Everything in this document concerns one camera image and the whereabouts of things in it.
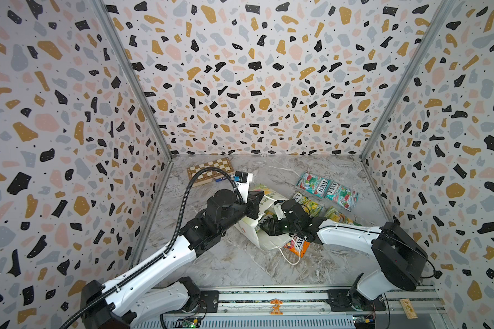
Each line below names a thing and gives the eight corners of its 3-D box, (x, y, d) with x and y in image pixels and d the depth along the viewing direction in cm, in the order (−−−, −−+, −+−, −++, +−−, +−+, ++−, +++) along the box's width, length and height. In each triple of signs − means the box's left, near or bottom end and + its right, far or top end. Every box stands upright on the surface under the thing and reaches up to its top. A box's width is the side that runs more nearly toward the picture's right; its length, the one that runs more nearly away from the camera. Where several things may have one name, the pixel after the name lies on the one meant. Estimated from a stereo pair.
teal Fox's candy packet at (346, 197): (319, 195, 107) (320, 192, 104) (326, 182, 112) (328, 179, 110) (351, 211, 101) (354, 208, 98) (357, 197, 106) (360, 194, 104)
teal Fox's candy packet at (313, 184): (295, 187, 111) (296, 182, 107) (303, 175, 116) (304, 170, 113) (321, 200, 106) (323, 195, 102) (328, 186, 111) (330, 181, 108)
